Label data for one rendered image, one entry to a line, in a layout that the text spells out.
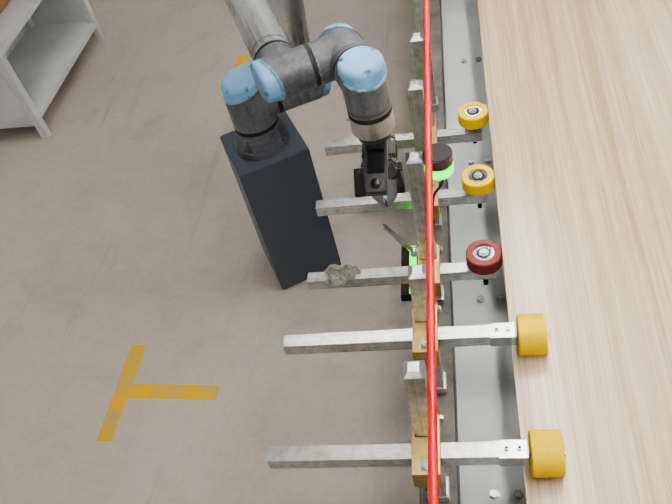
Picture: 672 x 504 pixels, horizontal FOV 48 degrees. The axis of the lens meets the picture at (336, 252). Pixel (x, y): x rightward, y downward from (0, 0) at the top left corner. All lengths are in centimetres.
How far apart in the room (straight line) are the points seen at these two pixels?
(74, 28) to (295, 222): 245
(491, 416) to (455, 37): 154
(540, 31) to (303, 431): 145
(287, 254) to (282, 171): 39
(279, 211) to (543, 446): 155
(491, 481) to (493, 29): 131
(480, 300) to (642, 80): 71
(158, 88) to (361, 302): 192
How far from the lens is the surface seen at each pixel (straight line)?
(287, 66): 154
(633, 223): 178
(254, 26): 167
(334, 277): 175
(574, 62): 223
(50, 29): 489
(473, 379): 185
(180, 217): 338
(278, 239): 274
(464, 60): 274
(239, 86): 242
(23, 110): 416
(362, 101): 147
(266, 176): 254
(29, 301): 339
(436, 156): 154
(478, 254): 171
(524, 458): 137
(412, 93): 174
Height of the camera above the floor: 219
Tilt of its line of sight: 47 degrees down
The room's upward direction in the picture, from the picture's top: 16 degrees counter-clockwise
